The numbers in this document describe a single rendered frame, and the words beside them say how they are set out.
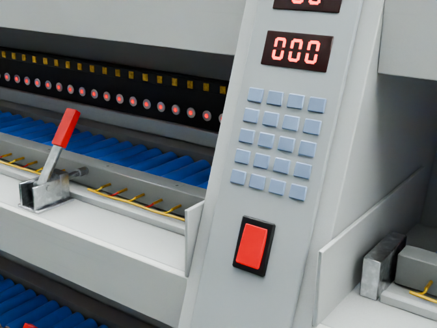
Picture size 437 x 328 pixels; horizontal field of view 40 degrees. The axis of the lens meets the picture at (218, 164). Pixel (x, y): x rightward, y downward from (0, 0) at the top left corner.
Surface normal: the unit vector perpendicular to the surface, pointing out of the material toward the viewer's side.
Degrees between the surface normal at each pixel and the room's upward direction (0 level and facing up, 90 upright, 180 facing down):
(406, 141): 90
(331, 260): 90
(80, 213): 19
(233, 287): 90
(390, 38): 109
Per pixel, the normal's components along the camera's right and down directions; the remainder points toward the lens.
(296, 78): -0.54, -0.07
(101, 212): 0.02, -0.95
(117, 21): -0.57, 0.25
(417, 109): 0.82, 0.20
